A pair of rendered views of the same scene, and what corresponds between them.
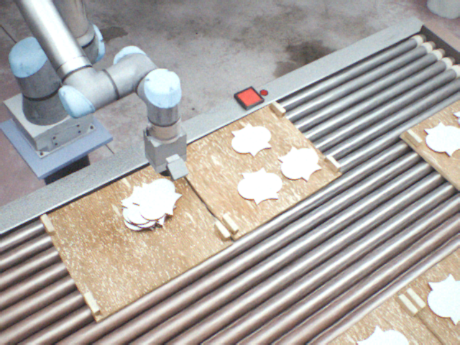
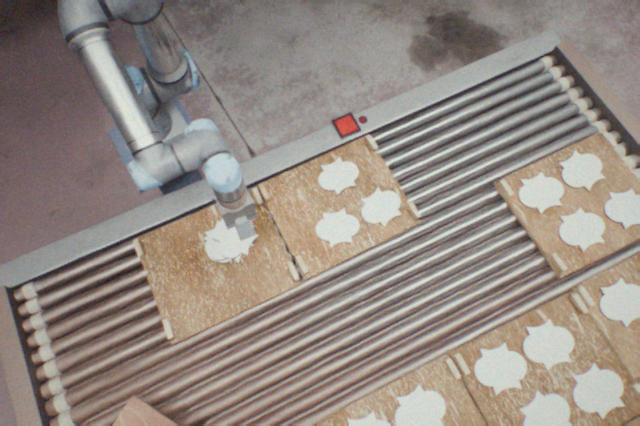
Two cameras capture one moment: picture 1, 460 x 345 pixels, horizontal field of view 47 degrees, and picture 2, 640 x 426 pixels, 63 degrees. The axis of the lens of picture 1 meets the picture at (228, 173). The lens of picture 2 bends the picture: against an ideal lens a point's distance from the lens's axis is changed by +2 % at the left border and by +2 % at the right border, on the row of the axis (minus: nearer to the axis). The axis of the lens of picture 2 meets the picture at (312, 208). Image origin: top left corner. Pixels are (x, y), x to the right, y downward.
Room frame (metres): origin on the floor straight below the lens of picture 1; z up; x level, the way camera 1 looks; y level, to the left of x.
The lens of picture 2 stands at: (0.36, -0.16, 2.45)
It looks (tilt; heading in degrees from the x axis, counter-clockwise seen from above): 68 degrees down; 15
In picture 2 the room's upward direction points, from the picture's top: 1 degrees counter-clockwise
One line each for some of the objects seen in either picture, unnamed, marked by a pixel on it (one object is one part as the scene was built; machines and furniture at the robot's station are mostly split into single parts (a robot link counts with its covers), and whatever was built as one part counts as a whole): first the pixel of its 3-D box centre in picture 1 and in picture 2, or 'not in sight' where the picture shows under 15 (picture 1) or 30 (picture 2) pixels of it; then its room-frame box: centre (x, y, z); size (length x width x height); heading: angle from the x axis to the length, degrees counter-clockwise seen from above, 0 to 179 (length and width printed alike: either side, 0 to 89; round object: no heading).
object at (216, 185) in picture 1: (255, 166); (338, 204); (1.00, -0.08, 0.93); 0.41 x 0.35 x 0.02; 131
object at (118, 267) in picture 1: (136, 231); (217, 261); (0.73, 0.24, 0.93); 0.41 x 0.35 x 0.02; 130
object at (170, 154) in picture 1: (168, 150); (237, 213); (0.79, 0.15, 1.23); 0.12 x 0.09 x 0.16; 37
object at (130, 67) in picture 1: (132, 74); (201, 147); (0.87, 0.24, 1.38); 0.11 x 0.11 x 0.08; 42
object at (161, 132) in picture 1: (163, 122); (229, 193); (0.81, 0.16, 1.30); 0.08 x 0.08 x 0.05
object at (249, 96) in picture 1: (249, 98); (346, 126); (1.29, -0.04, 0.92); 0.06 x 0.06 x 0.01; 40
